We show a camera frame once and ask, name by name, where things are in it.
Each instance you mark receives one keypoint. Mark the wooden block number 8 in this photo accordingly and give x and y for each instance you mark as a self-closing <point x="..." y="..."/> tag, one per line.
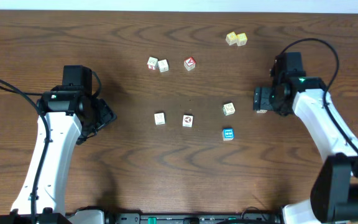
<point x="228" y="109"/>

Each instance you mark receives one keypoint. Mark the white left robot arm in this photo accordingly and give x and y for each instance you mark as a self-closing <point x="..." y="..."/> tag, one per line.
<point x="67" y="119"/>

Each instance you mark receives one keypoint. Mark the wooden block red number 3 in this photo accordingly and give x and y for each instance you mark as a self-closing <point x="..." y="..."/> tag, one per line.
<point x="152" y="63"/>

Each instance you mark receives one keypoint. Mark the wooden block blue letter side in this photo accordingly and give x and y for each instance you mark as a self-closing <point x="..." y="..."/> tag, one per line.
<point x="163" y="65"/>

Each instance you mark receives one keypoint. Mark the plain wooden block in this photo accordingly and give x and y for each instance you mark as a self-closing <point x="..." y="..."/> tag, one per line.
<point x="159" y="118"/>

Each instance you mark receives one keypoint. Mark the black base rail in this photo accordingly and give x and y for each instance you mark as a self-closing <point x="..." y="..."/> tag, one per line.
<point x="182" y="218"/>

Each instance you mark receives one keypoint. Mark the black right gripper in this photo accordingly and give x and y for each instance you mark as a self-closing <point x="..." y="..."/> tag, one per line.
<point x="261" y="100"/>

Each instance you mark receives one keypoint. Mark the yellow wooden block right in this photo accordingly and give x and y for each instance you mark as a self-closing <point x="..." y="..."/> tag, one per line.
<point x="241" y="39"/>

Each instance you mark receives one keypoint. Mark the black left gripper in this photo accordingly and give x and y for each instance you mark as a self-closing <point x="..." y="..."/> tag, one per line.
<point x="105" y="112"/>

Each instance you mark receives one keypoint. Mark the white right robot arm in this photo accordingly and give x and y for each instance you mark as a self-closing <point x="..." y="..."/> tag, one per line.
<point x="334" y="196"/>

